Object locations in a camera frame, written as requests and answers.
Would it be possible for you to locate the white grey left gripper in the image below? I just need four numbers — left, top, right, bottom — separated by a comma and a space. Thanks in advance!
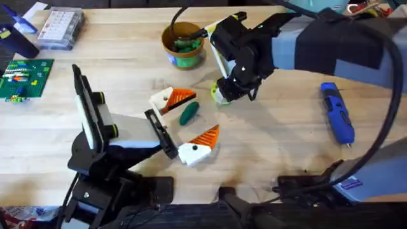
96, 87, 221, 168

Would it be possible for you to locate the green toy vegetable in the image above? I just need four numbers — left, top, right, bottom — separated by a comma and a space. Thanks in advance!
179, 101, 200, 127

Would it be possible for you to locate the blue electric screwdriver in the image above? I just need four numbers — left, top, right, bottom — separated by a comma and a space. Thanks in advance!
320, 81, 355, 149

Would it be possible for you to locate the right wrist upright pale plate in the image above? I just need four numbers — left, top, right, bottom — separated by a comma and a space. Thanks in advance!
204, 15, 238, 80

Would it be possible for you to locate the green disc with holes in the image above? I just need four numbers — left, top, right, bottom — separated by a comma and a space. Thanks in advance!
210, 81, 231, 106

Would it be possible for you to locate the brown tub with green toys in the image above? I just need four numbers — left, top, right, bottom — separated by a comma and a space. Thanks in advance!
161, 21, 206, 69

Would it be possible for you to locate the teal container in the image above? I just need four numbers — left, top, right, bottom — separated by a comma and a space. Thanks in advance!
287, 0, 351, 14

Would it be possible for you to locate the left wrist upright black plate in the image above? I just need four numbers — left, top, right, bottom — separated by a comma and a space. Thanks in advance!
71, 63, 106, 154

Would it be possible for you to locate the heap of tools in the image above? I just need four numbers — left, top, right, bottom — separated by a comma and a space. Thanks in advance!
346, 0, 397, 18

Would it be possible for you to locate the clear plastic parts box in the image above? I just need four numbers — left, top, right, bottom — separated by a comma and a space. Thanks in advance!
36, 6, 85, 52

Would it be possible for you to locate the green board with toy blocks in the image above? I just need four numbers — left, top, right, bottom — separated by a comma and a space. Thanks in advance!
0, 59, 55, 104

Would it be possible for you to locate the crumpled plastic bag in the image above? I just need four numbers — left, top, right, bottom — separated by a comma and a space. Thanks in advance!
0, 205, 62, 229

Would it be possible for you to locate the white paper sheet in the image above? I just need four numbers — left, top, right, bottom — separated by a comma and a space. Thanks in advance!
22, 1, 49, 20

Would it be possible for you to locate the dark blue tool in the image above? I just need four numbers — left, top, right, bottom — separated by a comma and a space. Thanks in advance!
0, 4, 40, 60

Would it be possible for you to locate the thin black camera cable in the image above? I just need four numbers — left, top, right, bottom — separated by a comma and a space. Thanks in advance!
169, 5, 209, 44

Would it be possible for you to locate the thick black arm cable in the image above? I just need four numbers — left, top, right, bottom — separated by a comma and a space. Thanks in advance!
266, 0, 404, 204

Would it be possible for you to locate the black rail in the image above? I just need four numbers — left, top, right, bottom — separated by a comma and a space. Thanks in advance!
120, 202, 407, 229

